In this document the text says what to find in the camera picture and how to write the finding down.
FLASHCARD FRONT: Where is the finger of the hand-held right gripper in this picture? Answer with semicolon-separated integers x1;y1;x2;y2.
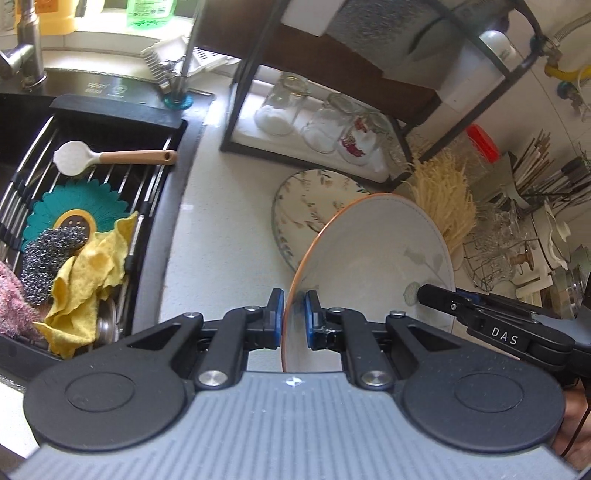
417;283;490;326

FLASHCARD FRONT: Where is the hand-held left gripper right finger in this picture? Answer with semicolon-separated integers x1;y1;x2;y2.
302;290;468;393

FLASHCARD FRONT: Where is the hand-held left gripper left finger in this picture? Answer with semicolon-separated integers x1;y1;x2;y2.
117;288;284;391

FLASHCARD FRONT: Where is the white plate with orange rim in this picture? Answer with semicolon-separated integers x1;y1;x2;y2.
281;193;458;374

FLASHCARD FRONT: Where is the person's right hand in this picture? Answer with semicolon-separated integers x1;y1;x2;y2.
551;383;591;462

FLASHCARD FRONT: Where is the yellow straw bundle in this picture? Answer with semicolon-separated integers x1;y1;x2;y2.
401;151;479;252

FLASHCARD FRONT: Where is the floral patterned plate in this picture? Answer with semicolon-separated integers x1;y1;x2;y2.
271;169;372;274

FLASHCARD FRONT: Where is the red lid jar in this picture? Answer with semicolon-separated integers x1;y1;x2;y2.
455;124;502;188

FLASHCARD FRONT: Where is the black sink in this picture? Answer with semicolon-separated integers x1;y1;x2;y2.
0;68;218;367

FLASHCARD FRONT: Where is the bundle of wooden chopsticks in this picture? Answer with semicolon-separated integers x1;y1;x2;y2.
510;131;557;188

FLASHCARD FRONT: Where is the glass jar with red print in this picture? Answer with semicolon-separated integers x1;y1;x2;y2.
338;107;394;167

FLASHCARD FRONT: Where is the black metal rack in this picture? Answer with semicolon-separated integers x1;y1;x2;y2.
219;0;557;195

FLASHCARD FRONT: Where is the white rack tray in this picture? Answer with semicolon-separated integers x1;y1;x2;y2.
230;90;391;183

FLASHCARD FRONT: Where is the yellow cloth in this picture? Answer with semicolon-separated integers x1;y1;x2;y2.
33;211;140;360

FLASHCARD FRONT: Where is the clear glass jar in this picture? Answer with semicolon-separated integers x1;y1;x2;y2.
301;91;357;154
254;73;311;137

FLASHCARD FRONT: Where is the steel wool scrubber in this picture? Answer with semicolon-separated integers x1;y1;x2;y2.
19;225;89;306

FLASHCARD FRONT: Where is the teal flower-shaped mat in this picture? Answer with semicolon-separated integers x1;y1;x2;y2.
20;179;132;254

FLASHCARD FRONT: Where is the white bottle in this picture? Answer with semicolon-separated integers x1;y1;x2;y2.
441;30;519;110

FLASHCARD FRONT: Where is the black roll-up drying rack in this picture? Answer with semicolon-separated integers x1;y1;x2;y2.
0;95;190;333

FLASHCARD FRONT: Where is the pink fuzzy cloth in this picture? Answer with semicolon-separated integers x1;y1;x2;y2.
0;262;48;341

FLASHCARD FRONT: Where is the grey and white towel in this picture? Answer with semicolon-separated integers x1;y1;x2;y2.
281;0;446;77

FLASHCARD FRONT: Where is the metal pole with teal base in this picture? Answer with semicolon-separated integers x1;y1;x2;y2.
161;0;214;112

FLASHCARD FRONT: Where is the green dish soap bottle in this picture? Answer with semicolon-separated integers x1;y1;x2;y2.
126;0;175;29

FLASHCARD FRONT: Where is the steel faucet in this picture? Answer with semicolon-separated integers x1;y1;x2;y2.
0;0;49;89

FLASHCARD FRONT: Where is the yellow bottle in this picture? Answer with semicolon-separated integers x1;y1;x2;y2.
17;0;78;34

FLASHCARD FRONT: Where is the thin black cable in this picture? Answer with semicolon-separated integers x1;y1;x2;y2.
567;401;591;459

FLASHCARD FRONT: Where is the white spoon wooden handle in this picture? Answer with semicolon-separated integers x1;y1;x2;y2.
52;140;179;176

